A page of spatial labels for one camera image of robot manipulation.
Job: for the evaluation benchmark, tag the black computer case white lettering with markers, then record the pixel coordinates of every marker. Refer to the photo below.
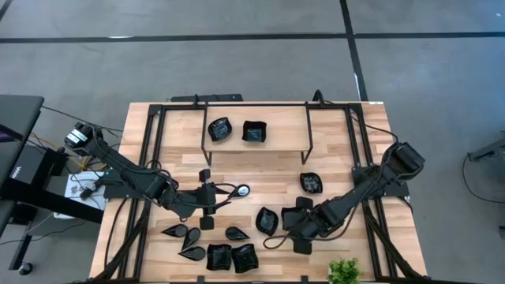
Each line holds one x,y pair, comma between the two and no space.
23,167

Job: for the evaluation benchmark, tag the black teardrop mini plate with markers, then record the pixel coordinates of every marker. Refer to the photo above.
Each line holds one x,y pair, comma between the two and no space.
235,233
192,236
242,191
194,253
176,230

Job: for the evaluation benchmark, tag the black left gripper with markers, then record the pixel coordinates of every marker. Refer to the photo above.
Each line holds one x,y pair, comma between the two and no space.
206,197

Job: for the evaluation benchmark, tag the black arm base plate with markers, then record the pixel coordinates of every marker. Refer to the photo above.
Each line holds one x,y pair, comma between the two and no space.
118,193
398,192

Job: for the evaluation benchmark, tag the black desk foot beam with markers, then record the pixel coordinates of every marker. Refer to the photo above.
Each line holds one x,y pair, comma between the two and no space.
47,201

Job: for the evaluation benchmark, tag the grey metal stand leg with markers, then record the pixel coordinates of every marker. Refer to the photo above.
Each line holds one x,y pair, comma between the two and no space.
491,151

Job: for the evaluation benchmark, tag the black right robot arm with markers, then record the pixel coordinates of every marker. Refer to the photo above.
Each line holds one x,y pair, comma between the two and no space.
355,197

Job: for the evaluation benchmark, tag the black leaf-shaped mini plate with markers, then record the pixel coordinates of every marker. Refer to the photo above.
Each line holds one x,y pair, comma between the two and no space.
219,129
267,221
311,183

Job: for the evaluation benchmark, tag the black square mini plate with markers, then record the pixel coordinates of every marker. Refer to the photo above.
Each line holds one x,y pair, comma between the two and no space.
244,258
219,256
254,132
288,213

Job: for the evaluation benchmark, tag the black table edge bracket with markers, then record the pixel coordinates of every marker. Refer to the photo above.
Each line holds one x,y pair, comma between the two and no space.
200,279
304,279

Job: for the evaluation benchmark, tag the green plant white pot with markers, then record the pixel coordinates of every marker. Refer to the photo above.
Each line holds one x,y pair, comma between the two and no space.
345,270

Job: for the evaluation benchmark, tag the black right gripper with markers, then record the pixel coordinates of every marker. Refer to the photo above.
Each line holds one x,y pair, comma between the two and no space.
313,225

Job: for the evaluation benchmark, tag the black device at left edge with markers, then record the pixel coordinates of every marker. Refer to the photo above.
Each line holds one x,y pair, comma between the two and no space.
19,112

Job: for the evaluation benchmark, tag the black desk leg caster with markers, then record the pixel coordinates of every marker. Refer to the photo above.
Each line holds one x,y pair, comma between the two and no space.
24,269

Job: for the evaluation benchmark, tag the wooden riser shelf black legs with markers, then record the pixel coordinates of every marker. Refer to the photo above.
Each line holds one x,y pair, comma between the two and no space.
284,136

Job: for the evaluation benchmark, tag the black power strip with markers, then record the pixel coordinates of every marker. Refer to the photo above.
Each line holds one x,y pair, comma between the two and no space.
209,98

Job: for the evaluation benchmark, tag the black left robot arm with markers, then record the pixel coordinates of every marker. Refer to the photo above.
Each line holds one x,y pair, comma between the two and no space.
118,165

